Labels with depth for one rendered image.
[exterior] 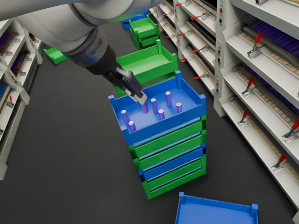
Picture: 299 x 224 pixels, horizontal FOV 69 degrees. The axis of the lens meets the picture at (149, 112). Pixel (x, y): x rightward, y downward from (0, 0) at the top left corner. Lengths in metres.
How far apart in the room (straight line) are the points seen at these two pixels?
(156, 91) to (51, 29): 0.57
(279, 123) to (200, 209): 0.47
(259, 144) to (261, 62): 0.39
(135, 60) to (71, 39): 0.76
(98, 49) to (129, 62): 0.69
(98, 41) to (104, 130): 1.00
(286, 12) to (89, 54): 0.56
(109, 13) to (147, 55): 0.87
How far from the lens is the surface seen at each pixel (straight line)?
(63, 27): 0.40
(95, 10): 0.31
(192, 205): 1.04
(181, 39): 1.78
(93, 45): 0.45
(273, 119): 0.95
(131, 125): 0.71
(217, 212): 1.03
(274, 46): 0.92
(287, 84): 0.81
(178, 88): 0.91
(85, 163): 1.30
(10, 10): 0.22
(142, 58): 1.16
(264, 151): 1.09
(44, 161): 1.45
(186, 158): 0.93
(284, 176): 1.04
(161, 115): 0.73
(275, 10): 0.80
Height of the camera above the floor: 0.96
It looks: 42 degrees down
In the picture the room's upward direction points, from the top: 14 degrees counter-clockwise
